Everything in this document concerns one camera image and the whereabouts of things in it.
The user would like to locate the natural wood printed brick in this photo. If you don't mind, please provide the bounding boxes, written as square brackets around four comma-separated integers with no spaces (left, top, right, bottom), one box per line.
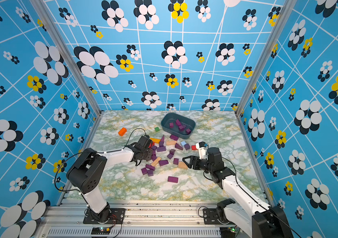
[166,140,177,146]

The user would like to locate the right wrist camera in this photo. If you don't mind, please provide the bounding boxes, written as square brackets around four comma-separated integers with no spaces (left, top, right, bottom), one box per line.
[196,141,208,159]

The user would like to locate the aluminium front rail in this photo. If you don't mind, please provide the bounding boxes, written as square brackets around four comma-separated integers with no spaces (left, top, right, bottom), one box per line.
[35,199,253,238]

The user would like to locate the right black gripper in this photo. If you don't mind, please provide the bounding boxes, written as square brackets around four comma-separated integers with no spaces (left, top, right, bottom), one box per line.
[183,156,214,174]

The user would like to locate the purple wedge brick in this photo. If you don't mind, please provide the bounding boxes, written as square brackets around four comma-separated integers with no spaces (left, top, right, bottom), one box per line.
[175,143,183,150]

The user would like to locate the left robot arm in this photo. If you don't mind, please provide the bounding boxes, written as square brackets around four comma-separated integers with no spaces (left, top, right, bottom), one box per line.
[66,135,153,224]

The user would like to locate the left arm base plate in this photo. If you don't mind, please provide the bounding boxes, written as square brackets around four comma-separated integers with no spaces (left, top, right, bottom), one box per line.
[83,208,126,225]

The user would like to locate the natural wood large brick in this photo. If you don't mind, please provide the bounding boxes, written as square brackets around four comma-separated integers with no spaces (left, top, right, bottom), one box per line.
[178,162,188,169]

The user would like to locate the purple long brick centre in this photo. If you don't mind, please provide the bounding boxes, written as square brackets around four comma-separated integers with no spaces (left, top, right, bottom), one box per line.
[159,160,169,167]

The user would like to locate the natural wood slanted brick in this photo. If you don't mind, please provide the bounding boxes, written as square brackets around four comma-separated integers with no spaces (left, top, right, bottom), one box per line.
[151,157,161,167]

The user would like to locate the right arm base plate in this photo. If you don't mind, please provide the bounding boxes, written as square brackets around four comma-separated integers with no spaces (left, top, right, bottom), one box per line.
[199,208,247,225]

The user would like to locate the lone purple brick front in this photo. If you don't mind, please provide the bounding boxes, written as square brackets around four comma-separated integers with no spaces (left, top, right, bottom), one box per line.
[168,176,179,183]

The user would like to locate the orange brick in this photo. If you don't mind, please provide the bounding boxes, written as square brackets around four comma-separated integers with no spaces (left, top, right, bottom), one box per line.
[118,128,127,136]

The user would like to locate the purple brick beside bin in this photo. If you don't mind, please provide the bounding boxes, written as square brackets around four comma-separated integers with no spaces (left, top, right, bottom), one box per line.
[170,135,179,141]

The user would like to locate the dark teal storage bin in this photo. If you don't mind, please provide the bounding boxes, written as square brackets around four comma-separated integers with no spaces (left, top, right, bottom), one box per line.
[161,113,196,139]

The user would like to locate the yellow long brick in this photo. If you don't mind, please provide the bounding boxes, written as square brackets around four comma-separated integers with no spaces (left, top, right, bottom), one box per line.
[151,138,161,143]

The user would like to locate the purple tall triangle brick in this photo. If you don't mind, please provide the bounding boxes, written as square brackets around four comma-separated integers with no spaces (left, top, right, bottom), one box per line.
[159,135,165,147]

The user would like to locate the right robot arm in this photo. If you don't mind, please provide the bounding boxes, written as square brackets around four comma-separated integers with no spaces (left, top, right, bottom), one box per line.
[182,147,296,238]

